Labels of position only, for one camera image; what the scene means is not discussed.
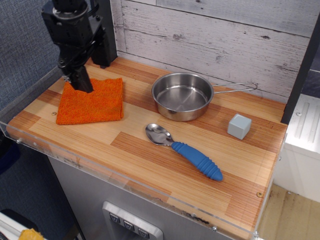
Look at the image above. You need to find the blue handled metal spoon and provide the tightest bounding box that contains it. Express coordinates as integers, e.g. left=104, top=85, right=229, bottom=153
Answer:
left=145, top=123, right=223, bottom=181

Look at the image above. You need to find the dark grey left post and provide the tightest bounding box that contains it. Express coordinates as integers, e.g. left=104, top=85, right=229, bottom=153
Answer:
left=90, top=0, right=118, bottom=65

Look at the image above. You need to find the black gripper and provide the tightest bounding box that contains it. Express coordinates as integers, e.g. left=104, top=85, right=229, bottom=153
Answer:
left=41, top=3, right=110, bottom=93

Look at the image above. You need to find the dark grey right post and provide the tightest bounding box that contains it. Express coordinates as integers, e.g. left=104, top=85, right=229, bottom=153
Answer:
left=280, top=16, right=320, bottom=125

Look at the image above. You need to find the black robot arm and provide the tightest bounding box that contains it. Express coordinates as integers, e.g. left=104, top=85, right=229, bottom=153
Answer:
left=41, top=0, right=112, bottom=93

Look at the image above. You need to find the stainless steel pan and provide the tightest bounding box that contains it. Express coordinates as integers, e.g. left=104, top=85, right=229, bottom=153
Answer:
left=151, top=72, right=259, bottom=123

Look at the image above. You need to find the orange knitted cloth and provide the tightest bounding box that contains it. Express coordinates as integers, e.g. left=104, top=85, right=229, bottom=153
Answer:
left=56, top=78, right=124, bottom=125

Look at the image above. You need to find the dark grey post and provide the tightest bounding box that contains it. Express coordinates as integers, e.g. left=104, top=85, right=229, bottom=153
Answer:
left=280, top=16, right=320, bottom=125
left=90, top=0, right=118, bottom=65

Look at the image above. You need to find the silver dispenser button panel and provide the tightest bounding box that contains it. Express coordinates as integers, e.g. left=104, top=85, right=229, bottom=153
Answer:
left=102, top=201, right=164, bottom=240

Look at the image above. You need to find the clear acrylic guard rail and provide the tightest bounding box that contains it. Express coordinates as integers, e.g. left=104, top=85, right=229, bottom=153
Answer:
left=5, top=63, right=287, bottom=240

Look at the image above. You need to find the white side cabinet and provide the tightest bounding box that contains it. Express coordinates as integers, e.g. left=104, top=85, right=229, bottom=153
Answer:
left=273, top=94, right=320, bottom=202

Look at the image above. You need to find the silver toy fridge cabinet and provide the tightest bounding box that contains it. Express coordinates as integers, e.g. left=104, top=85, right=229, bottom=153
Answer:
left=49, top=157, right=253, bottom=240

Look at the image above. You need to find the grey cube block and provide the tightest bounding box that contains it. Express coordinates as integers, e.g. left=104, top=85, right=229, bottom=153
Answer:
left=227, top=113, right=252, bottom=140

